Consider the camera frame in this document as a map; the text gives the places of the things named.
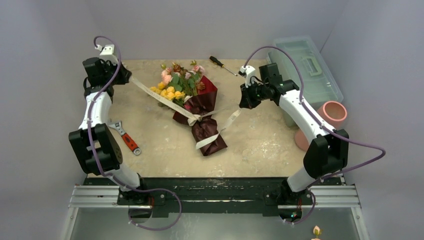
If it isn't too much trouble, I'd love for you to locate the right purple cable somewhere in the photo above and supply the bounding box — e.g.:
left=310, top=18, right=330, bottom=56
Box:
left=243, top=45, right=387, bottom=226

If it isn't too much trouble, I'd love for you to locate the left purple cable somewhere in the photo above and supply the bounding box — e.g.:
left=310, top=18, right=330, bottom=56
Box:
left=86, top=35, right=183, bottom=232

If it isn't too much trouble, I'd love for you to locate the yellow black screwdriver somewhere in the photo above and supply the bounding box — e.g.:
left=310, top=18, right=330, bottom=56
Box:
left=209, top=56, right=238, bottom=76

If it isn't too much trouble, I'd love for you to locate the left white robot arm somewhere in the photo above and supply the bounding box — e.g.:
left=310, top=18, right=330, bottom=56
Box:
left=68, top=57, right=149, bottom=205

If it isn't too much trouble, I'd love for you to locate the clear plastic storage box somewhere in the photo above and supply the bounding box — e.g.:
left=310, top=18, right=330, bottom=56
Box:
left=266, top=35, right=344, bottom=110

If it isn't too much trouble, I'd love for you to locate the small pink flower bud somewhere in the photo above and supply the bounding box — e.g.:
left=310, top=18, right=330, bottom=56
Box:
left=311, top=225, right=322, bottom=240

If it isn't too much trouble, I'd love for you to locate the adjustable wrench with red handle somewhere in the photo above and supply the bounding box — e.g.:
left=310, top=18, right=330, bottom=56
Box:
left=107, top=120, right=142, bottom=156

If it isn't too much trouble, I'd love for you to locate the pink cylindrical vase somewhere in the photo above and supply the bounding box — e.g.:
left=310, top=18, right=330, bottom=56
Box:
left=294, top=101, right=348, bottom=151

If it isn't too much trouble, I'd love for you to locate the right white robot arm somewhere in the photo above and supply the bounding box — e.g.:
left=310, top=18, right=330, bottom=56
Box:
left=238, top=63, right=349, bottom=204

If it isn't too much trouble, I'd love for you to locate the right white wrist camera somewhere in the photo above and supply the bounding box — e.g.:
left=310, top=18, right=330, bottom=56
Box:
left=238, top=65, right=256, bottom=88

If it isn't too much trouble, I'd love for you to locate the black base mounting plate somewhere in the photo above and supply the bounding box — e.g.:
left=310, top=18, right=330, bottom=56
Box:
left=82, top=177, right=342, bottom=220

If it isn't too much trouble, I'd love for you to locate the purple cable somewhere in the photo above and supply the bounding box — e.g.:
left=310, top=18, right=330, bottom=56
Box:
left=243, top=45, right=387, bottom=226
left=86, top=35, right=183, bottom=232

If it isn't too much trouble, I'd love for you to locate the cream ribbon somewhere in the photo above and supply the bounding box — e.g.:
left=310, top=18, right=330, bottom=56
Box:
left=130, top=76, right=242, bottom=150

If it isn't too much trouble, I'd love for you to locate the aluminium rail frame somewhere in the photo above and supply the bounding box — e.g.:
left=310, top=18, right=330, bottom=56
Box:
left=62, top=139, right=370, bottom=240

